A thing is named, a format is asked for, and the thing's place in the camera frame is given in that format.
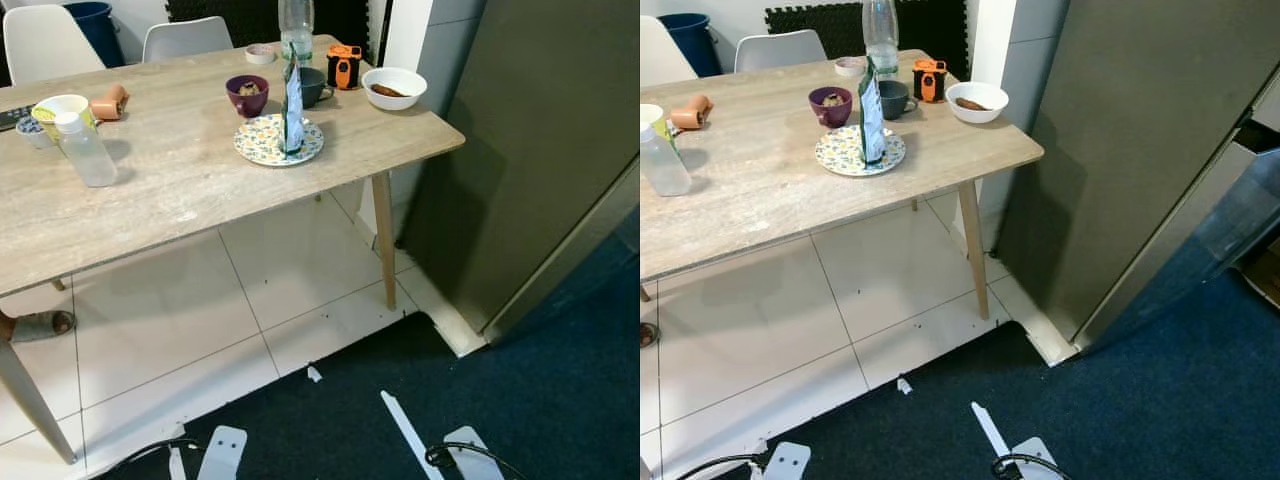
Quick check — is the clear bottle with white cap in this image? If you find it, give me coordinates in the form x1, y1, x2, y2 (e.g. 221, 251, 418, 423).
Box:
640, 125, 693, 197
54, 111, 118, 188

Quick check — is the small bottle with orange cap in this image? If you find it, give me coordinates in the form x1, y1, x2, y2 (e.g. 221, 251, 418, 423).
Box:
670, 95, 713, 130
90, 84, 130, 122

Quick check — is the white bowl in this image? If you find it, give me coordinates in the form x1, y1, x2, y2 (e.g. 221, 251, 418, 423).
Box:
945, 81, 1010, 125
361, 67, 428, 111

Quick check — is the silver fridge door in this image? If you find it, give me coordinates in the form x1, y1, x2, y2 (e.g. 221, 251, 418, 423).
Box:
1075, 70, 1280, 353
485, 160, 641, 343

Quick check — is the silver fridge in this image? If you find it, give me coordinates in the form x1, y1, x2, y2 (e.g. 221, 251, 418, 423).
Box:
997, 0, 1280, 353
400, 0, 641, 343

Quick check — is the light wooden dining table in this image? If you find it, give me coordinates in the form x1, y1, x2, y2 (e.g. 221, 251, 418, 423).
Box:
640, 48, 1046, 323
0, 35, 467, 466

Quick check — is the white plastic chair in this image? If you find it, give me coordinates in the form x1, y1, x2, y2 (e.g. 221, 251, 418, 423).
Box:
2, 5, 106, 86
640, 15, 698, 87

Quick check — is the blue bin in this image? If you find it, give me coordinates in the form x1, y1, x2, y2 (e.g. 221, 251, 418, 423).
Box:
65, 2, 118, 69
658, 12, 723, 79

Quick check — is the floral round plate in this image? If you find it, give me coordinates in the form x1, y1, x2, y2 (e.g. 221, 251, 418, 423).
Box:
814, 124, 907, 178
234, 113, 325, 168

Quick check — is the dark floor carpet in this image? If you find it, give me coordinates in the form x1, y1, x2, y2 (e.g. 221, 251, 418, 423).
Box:
95, 230, 641, 480
690, 262, 1280, 480

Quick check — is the grey chair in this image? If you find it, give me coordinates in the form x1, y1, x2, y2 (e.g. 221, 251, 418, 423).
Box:
143, 16, 234, 63
735, 29, 828, 74

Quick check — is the green and white pouch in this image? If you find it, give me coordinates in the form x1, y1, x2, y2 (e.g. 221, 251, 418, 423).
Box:
859, 55, 887, 166
281, 42, 306, 156

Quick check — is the black foam mat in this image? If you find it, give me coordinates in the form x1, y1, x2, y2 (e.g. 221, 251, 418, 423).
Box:
165, 0, 373, 59
765, 0, 973, 83

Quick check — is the dark green mug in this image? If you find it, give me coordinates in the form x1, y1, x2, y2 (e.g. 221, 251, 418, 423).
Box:
298, 67, 334, 109
878, 80, 916, 121

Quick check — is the white tiled pillar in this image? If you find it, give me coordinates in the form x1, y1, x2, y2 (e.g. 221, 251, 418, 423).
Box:
357, 0, 488, 246
975, 0, 1073, 263

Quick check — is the white strip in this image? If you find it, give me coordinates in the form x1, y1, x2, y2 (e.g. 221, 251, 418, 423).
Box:
971, 402, 1017, 461
380, 391, 446, 480

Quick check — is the tall clear plastic bottle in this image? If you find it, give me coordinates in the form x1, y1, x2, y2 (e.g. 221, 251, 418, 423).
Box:
862, 0, 900, 81
278, 0, 316, 69

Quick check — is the orange and black tape measure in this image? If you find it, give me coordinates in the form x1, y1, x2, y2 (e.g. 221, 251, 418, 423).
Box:
912, 58, 949, 104
327, 44, 363, 91

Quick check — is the white patterned tape roll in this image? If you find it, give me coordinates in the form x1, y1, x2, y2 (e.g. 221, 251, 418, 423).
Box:
15, 116, 53, 150

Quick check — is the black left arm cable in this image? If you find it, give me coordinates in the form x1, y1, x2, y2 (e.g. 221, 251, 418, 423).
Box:
678, 455, 766, 480
100, 437, 206, 479

